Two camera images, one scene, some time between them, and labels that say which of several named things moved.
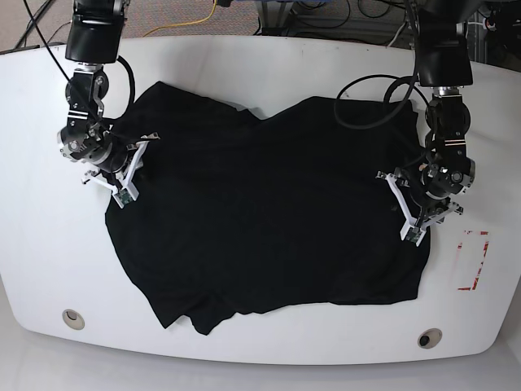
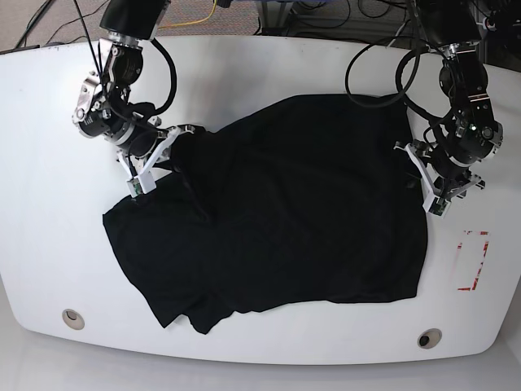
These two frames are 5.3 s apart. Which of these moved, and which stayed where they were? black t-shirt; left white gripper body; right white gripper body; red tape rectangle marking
Moved: left white gripper body; right white gripper body
Stayed: black t-shirt; red tape rectangle marking
